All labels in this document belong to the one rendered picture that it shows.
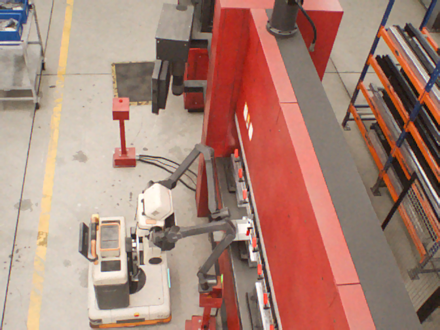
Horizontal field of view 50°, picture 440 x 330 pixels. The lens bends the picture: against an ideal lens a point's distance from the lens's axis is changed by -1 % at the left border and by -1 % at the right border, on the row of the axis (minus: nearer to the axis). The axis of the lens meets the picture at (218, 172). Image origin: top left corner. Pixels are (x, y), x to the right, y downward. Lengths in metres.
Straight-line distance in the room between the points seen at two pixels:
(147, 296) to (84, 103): 2.84
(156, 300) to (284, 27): 2.33
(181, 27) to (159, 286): 2.07
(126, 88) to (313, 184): 4.31
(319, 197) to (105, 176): 3.37
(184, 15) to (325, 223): 2.28
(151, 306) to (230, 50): 2.09
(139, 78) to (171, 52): 2.76
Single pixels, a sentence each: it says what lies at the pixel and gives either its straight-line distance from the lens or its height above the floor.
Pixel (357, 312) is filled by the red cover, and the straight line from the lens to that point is 1.89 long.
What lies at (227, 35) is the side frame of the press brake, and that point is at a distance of 3.40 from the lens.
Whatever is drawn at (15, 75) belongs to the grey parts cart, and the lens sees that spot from 6.06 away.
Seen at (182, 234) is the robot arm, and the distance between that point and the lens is 3.16.
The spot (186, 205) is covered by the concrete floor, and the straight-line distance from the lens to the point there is 4.92.
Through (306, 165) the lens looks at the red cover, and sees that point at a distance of 2.26.
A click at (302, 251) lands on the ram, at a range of 2.33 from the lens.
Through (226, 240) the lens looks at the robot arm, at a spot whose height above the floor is 1.33.
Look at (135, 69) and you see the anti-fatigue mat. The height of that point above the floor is 0.01.
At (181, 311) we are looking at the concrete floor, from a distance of 4.31.
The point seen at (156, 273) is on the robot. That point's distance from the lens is 4.15.
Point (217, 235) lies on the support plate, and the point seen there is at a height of 1.00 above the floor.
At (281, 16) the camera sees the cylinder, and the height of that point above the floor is 2.43.
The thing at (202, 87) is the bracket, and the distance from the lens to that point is 4.37.
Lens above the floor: 3.89
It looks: 48 degrees down
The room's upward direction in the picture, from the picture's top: 9 degrees clockwise
